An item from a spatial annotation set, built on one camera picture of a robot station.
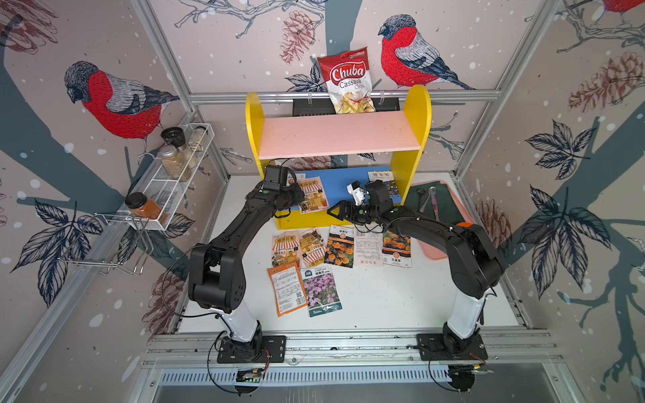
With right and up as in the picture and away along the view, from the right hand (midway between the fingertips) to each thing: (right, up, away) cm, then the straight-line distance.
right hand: (333, 213), depth 88 cm
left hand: (-10, +9, +1) cm, 13 cm away
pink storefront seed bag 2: (-19, -14, +7) cm, 24 cm away
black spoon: (+41, +8, +26) cm, 49 cm away
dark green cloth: (+51, -1, +19) cm, 54 cm away
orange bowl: (+54, -5, +12) cm, 56 cm away
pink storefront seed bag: (-7, +5, +6) cm, 11 cm away
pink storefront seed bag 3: (-8, -14, +7) cm, 17 cm away
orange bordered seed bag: (-16, -26, -3) cm, 30 cm away
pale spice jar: (-48, +27, -2) cm, 55 cm away
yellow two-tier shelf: (+3, +25, +34) cm, 42 cm away
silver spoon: (+46, +9, +25) cm, 53 cm away
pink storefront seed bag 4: (+14, -13, +7) cm, 20 cm away
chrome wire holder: (-53, -4, -31) cm, 61 cm away
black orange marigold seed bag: (+2, -14, +7) cm, 16 cm away
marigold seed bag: (+25, -15, +7) cm, 30 cm away
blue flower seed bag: (+22, +14, +13) cm, 29 cm away
